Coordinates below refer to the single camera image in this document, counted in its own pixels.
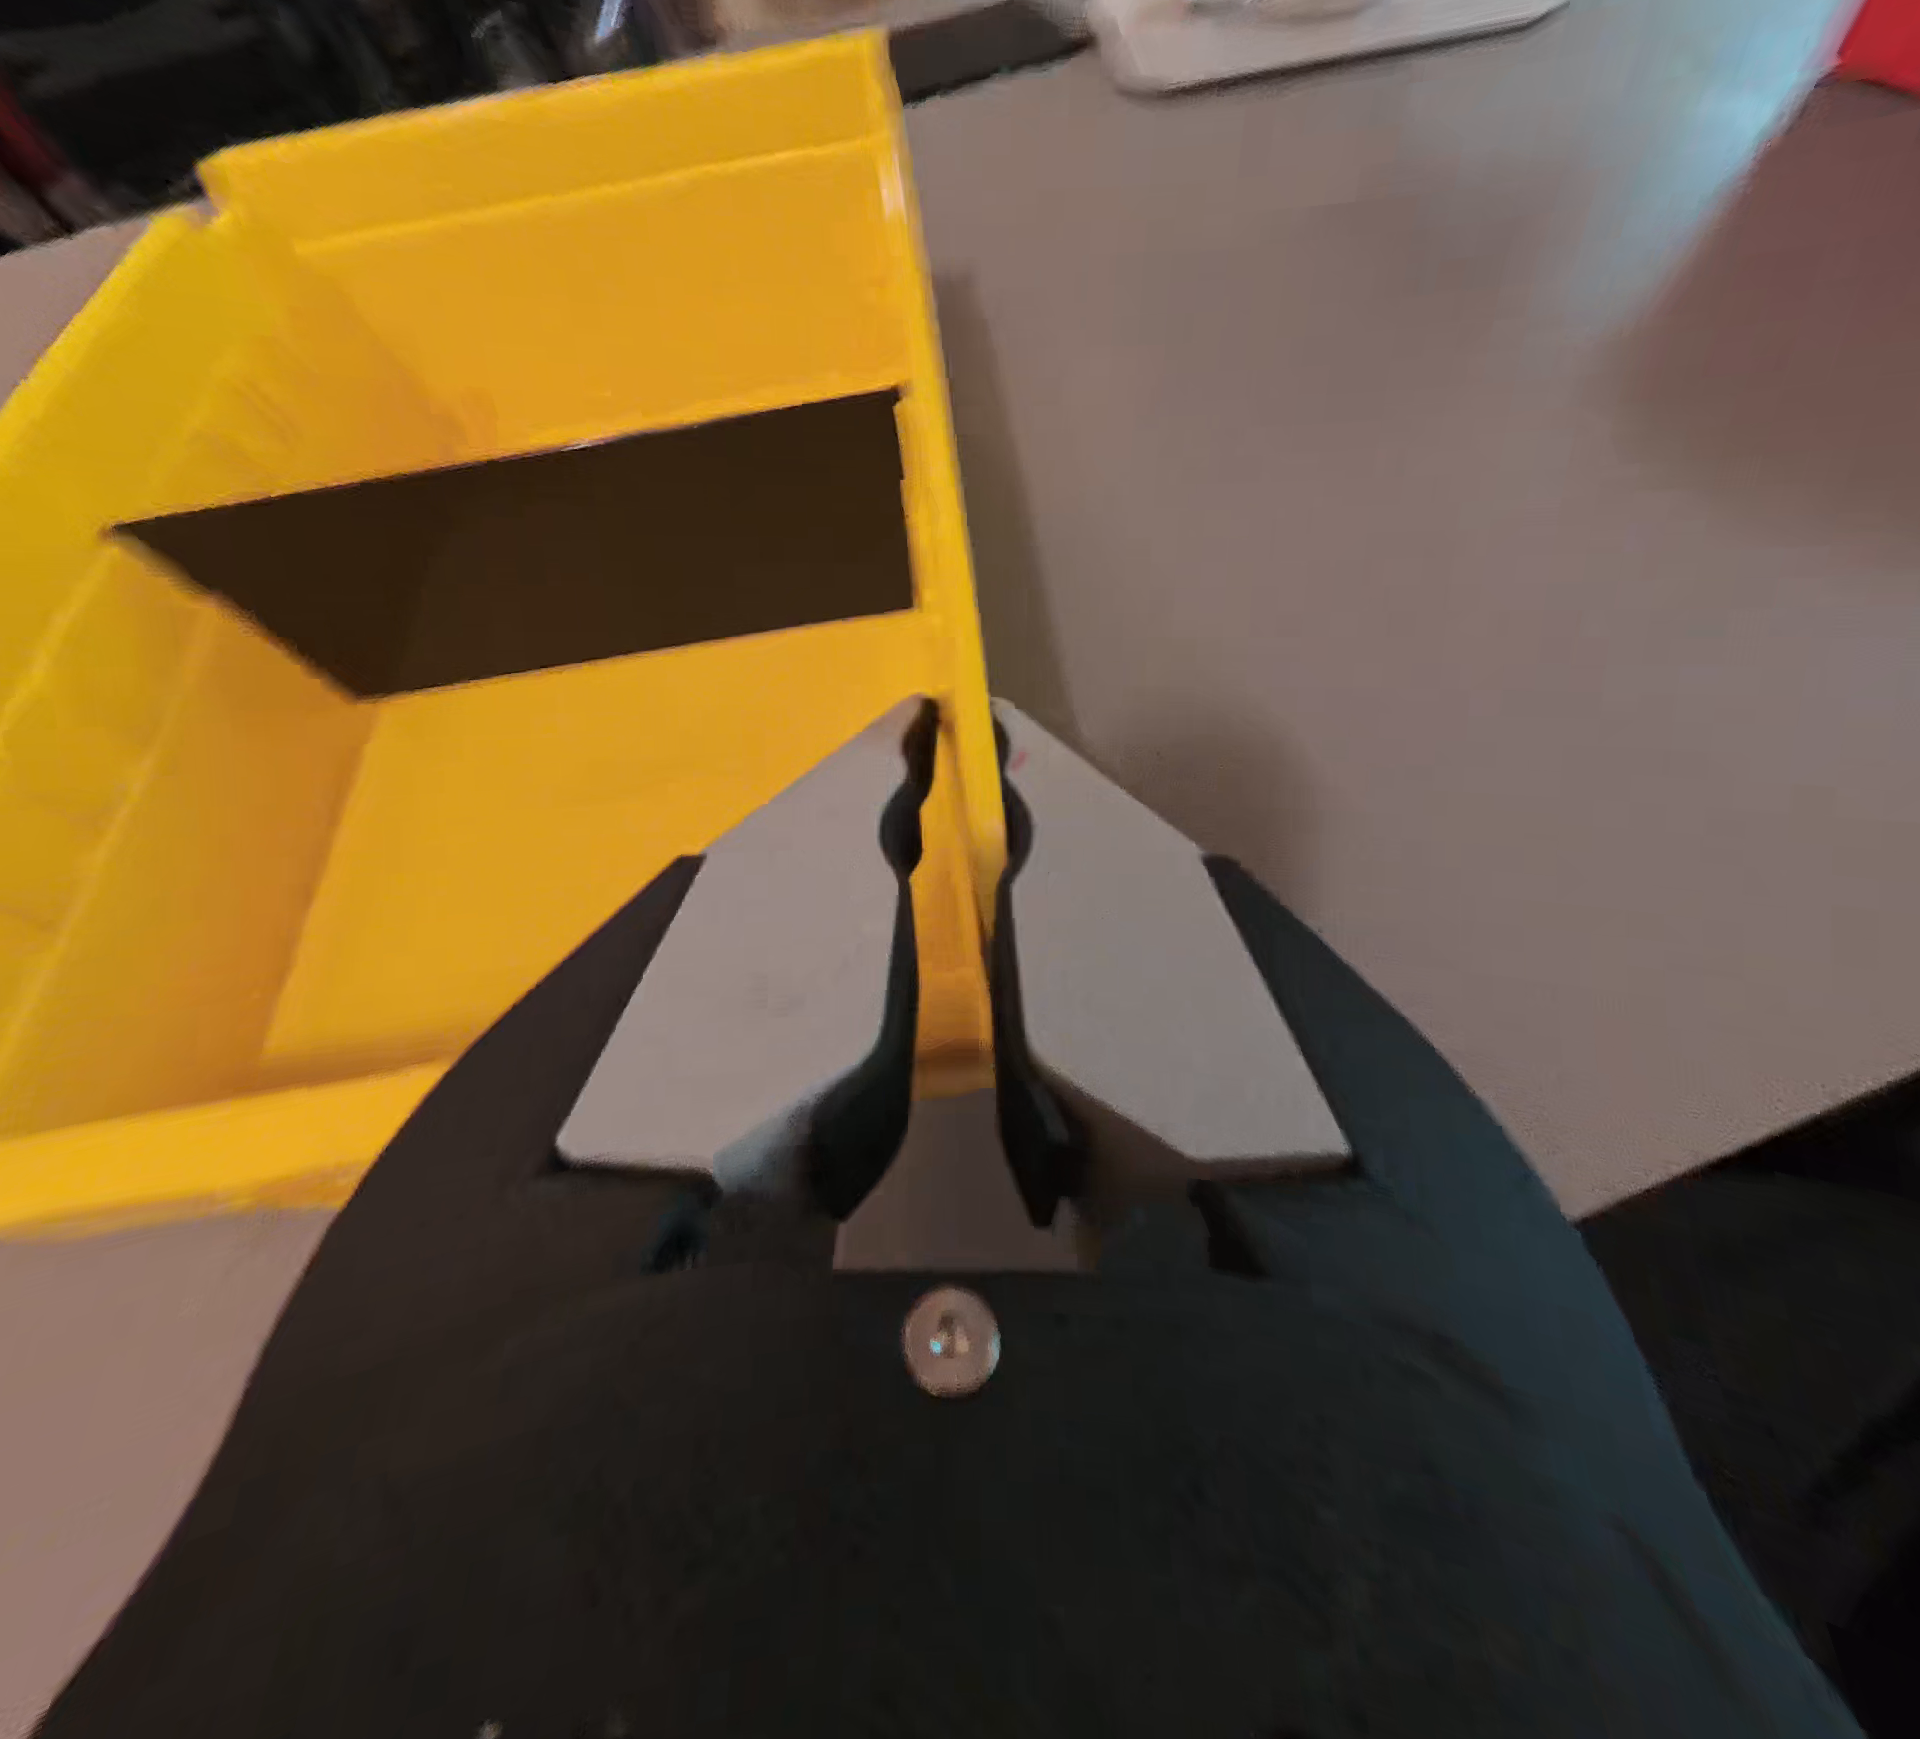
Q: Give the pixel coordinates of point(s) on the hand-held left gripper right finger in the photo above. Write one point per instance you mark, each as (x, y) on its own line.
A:
(1171, 1004)

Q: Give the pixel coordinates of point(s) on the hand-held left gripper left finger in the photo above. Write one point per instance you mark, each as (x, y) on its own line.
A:
(736, 1004)

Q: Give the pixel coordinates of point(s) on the yellow plastic bin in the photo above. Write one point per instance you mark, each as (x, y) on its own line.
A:
(602, 271)

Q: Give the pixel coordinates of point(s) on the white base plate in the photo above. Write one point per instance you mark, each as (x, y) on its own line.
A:
(1412, 7)

